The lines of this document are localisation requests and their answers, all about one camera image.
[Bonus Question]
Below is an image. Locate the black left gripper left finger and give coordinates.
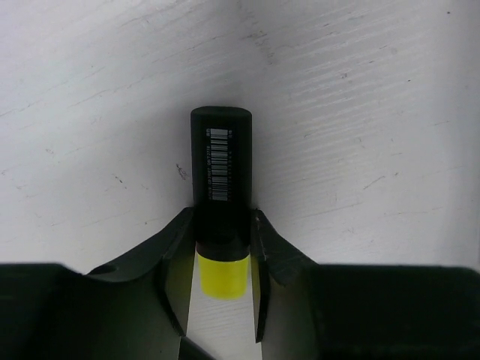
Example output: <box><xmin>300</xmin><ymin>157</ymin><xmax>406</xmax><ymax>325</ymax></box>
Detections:
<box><xmin>1</xmin><ymin>208</ymin><xmax>208</xmax><ymax>359</ymax></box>

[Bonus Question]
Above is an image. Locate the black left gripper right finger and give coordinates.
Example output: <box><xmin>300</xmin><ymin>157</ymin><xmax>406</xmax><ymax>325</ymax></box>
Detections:
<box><xmin>250</xmin><ymin>210</ymin><xmax>479</xmax><ymax>359</ymax></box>

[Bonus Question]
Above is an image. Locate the yellow cap black highlighter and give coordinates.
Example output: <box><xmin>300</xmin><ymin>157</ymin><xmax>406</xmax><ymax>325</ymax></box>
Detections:
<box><xmin>190</xmin><ymin>106</ymin><xmax>252</xmax><ymax>300</ymax></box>

